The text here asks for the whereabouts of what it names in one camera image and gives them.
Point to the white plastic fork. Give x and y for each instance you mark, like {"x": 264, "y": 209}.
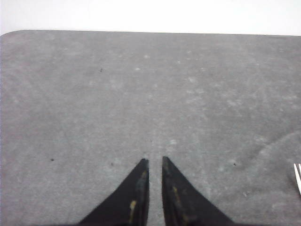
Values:
{"x": 297, "y": 171}

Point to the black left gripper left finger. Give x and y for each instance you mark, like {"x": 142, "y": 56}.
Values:
{"x": 128, "y": 205}

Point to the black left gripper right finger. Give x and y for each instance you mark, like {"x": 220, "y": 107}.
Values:
{"x": 184, "y": 205}

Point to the grey felt table mat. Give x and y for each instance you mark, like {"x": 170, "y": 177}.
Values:
{"x": 80, "y": 109}

